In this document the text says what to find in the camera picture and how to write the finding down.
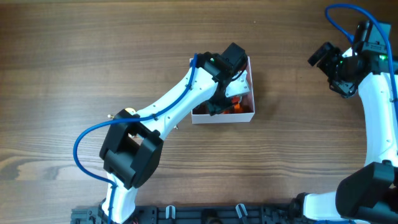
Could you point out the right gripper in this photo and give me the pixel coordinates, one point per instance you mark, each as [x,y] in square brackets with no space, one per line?
[330,66]

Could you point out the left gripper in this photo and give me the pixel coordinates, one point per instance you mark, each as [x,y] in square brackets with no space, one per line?
[216,107]

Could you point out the red toy fire truck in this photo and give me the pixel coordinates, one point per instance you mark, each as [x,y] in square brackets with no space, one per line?
[236,108]

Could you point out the pink cardboard box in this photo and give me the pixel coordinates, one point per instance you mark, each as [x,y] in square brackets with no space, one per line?
[200,114]

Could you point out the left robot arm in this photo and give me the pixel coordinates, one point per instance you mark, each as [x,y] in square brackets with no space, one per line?
[133,145]

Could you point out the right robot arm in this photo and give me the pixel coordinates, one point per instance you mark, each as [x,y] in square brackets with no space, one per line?
[370,194]

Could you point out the yellow rattle drum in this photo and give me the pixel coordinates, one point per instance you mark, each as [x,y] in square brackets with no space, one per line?
[125,113]

